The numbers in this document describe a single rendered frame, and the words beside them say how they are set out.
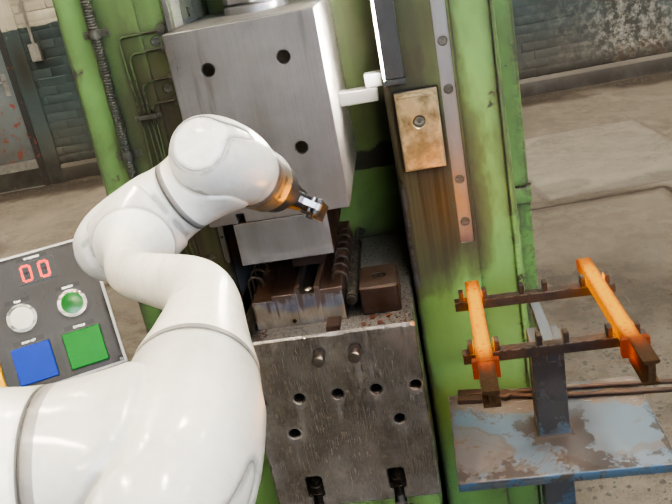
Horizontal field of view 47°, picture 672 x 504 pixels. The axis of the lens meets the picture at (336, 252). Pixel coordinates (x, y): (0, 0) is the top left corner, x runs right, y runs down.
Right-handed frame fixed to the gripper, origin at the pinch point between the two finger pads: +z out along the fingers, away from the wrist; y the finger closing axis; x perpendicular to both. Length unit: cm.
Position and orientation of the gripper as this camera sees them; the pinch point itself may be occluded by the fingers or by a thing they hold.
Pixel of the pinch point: (314, 209)
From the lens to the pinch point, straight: 131.4
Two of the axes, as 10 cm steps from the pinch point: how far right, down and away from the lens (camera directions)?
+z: 3.2, 1.3, 9.4
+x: 4.0, -9.2, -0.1
